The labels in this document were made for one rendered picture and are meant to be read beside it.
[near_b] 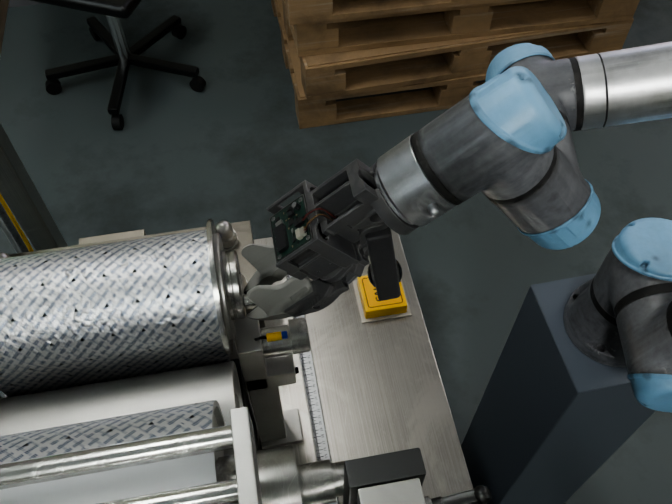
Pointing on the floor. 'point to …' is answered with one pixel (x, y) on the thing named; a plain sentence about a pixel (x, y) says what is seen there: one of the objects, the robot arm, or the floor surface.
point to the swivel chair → (114, 10)
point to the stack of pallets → (424, 48)
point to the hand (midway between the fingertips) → (260, 300)
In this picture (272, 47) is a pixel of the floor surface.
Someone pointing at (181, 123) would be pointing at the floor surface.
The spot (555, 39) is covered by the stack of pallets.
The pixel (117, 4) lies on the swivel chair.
